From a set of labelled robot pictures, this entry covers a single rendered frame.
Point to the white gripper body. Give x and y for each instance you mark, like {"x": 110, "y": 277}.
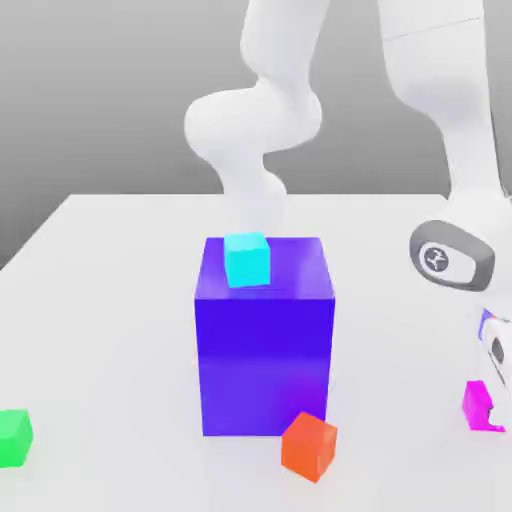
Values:
{"x": 503, "y": 410}

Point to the small magenta cube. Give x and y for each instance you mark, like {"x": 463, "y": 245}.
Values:
{"x": 476, "y": 404}

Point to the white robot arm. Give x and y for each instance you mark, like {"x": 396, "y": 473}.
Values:
{"x": 280, "y": 100}

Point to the small orange cube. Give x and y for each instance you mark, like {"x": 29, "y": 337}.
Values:
{"x": 306, "y": 448}

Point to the small cyan cube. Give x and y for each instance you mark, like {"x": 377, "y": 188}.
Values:
{"x": 248, "y": 262}

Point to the small green cube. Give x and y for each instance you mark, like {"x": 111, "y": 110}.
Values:
{"x": 14, "y": 438}

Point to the large blue box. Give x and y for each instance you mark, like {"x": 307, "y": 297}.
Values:
{"x": 264, "y": 360}

